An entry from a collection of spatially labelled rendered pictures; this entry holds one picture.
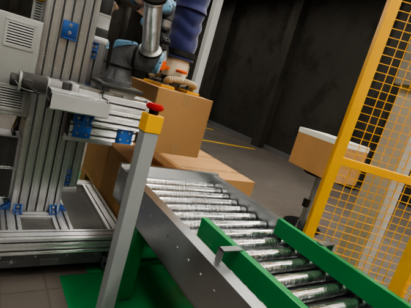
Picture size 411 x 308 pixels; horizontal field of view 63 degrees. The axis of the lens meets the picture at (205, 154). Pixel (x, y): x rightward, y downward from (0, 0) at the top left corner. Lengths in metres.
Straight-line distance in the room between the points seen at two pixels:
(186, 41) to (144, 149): 1.16
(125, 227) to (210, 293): 0.45
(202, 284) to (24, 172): 1.22
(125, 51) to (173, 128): 0.60
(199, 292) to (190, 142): 1.20
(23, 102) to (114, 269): 0.93
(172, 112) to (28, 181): 0.90
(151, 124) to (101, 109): 0.44
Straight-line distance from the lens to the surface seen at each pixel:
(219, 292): 1.17
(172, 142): 2.17
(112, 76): 1.83
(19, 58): 1.87
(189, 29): 2.33
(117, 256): 1.49
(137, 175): 1.34
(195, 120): 2.21
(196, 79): 5.60
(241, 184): 2.60
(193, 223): 1.58
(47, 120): 1.97
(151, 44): 1.73
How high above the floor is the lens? 1.16
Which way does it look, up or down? 11 degrees down
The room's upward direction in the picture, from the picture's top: 16 degrees clockwise
